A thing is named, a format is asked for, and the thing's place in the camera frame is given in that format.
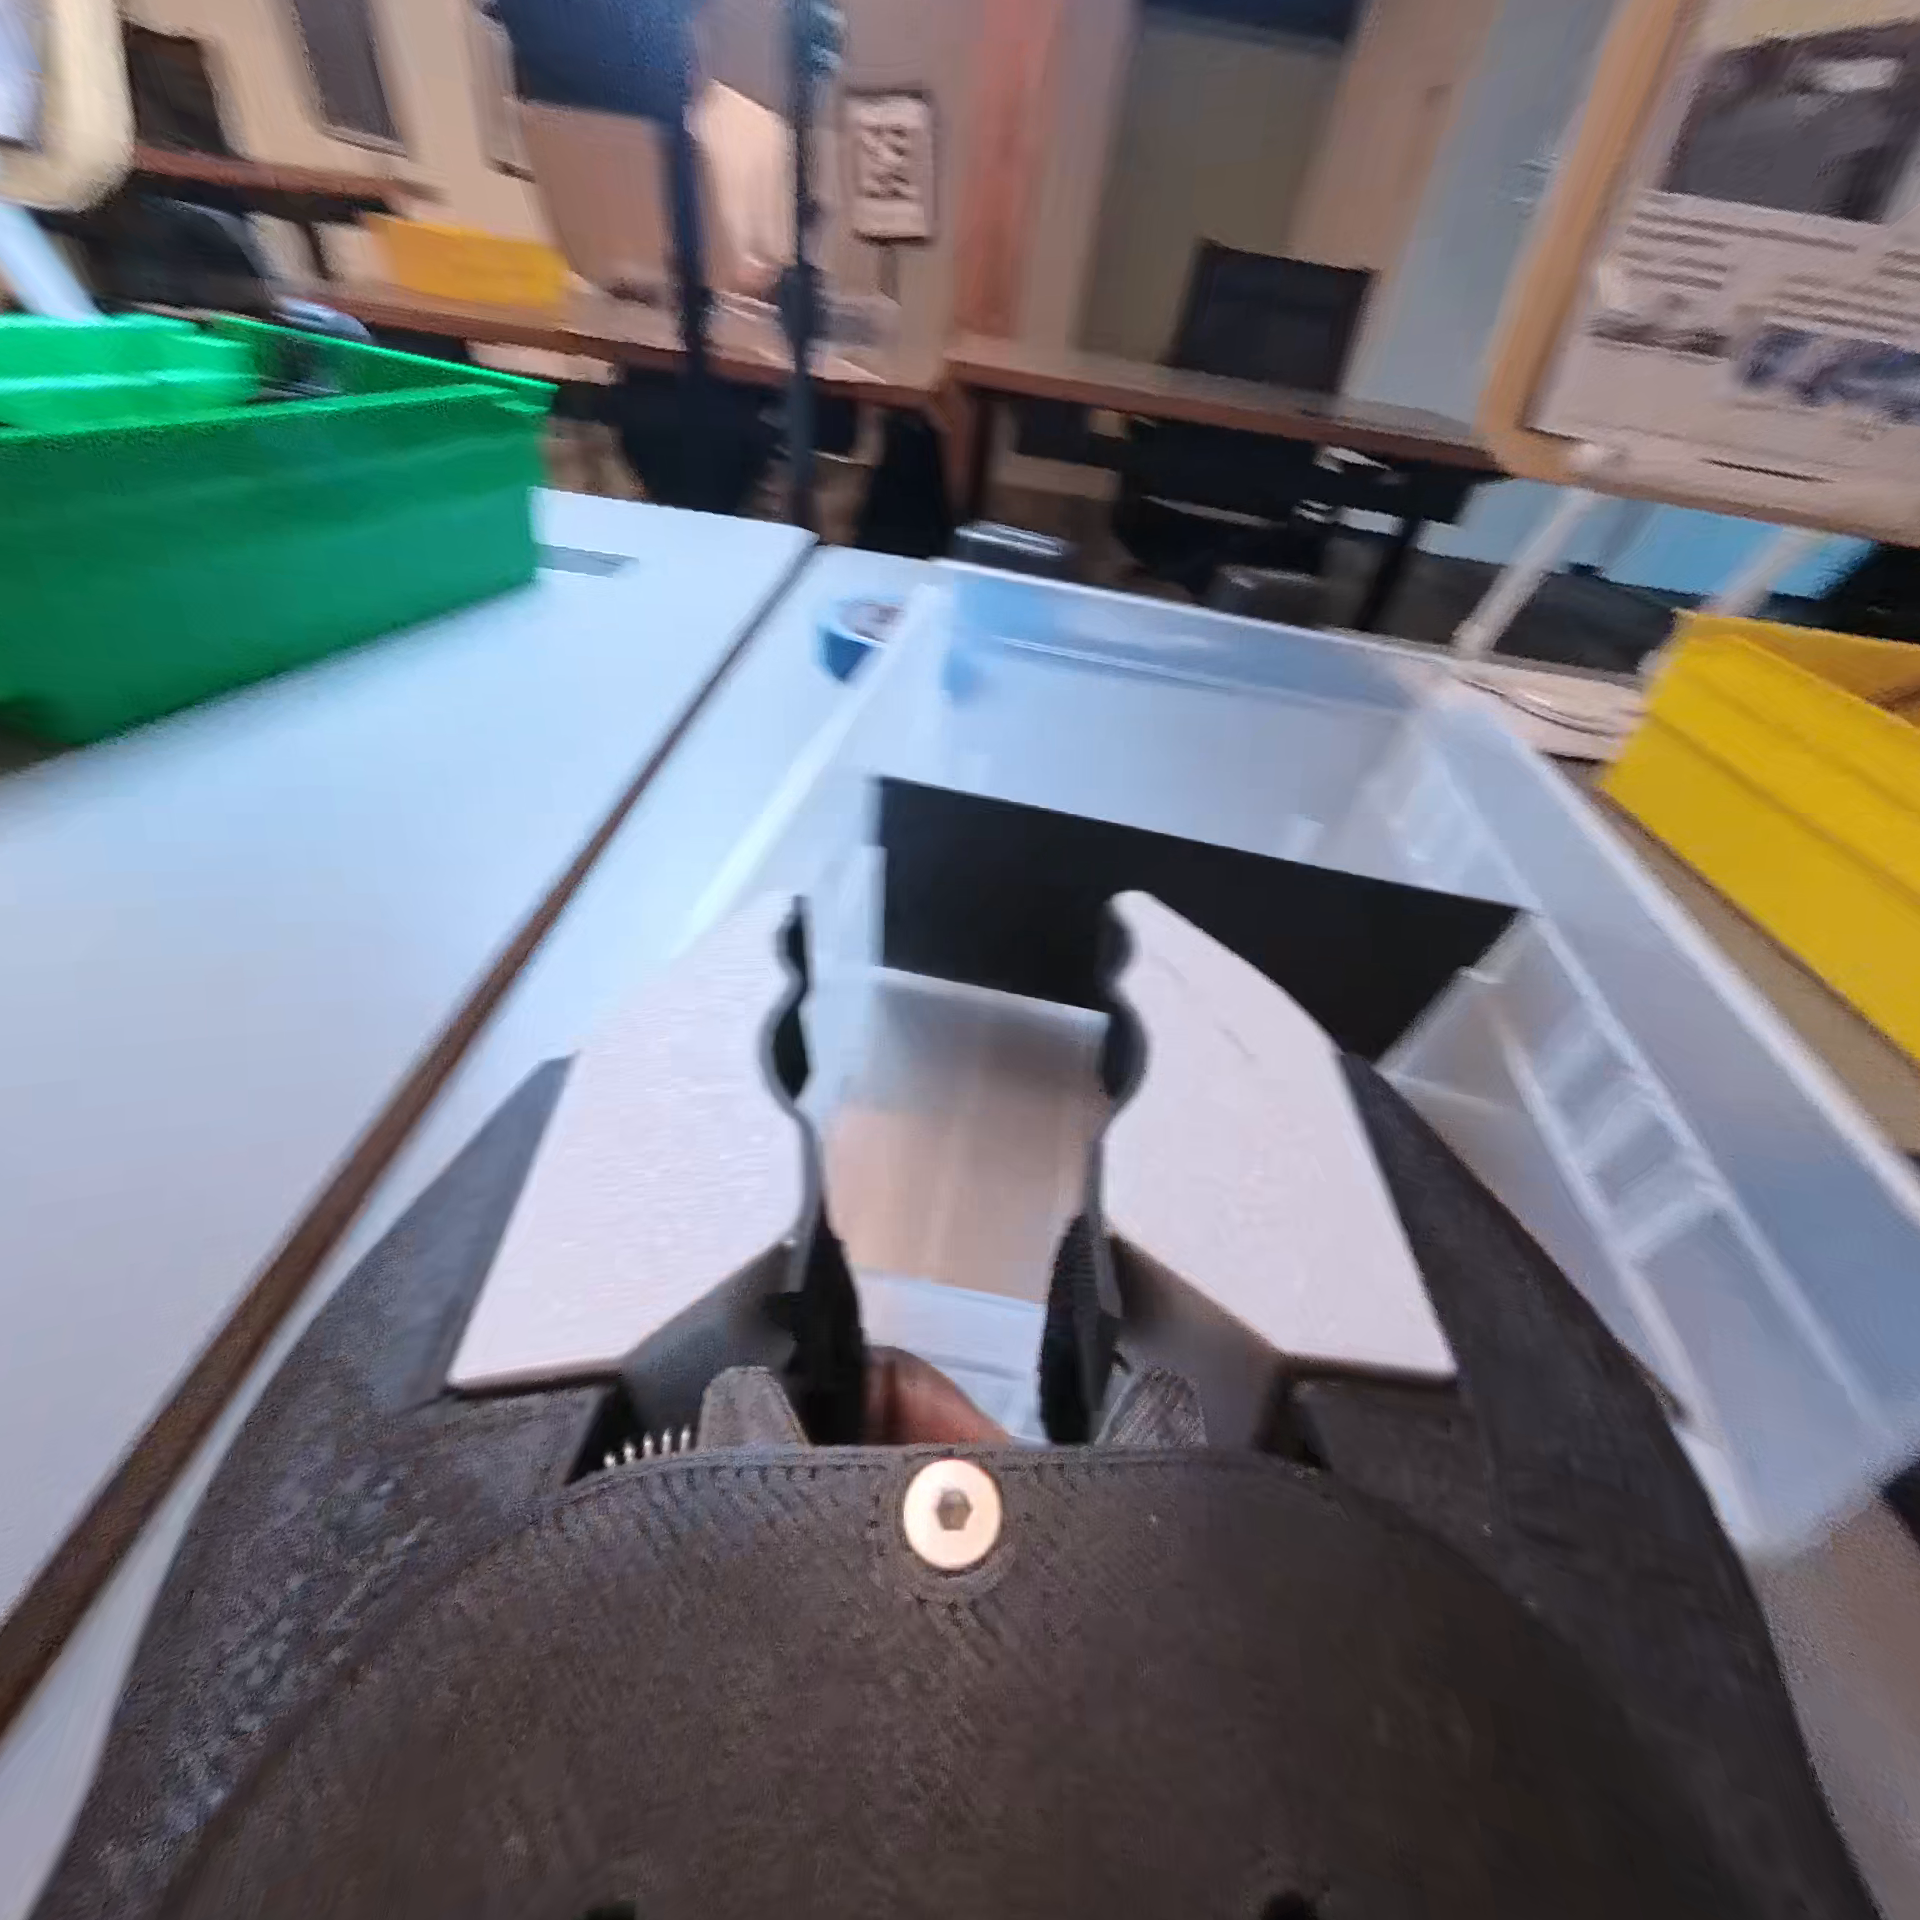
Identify wooden display board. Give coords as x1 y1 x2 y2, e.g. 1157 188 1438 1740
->
1479 0 1920 546

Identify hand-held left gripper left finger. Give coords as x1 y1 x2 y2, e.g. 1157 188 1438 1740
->
449 892 868 1446

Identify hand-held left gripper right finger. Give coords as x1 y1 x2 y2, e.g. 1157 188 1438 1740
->
1040 892 1460 1446

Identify black bin divider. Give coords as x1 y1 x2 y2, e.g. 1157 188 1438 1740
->
877 776 1521 1060

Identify clear plastic bin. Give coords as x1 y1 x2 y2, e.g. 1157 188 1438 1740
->
681 561 1920 1561

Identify wooden top desk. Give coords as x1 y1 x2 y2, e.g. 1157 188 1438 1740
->
126 142 962 521
943 336 1508 601

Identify black office chair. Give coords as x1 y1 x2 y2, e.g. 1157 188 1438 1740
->
1113 240 1376 593

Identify yellow plastic bin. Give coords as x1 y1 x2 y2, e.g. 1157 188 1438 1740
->
1596 607 1920 1067

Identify yellow box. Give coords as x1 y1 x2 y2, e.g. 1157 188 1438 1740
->
373 214 567 311

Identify black tripod stand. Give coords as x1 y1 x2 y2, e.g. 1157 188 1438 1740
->
654 0 856 533

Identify green plastic bin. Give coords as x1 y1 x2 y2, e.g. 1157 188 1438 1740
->
0 305 557 748

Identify printed instruction sheet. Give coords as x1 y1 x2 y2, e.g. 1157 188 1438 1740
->
1531 0 1920 482

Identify white wall sign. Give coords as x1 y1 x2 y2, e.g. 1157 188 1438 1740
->
841 87 943 240

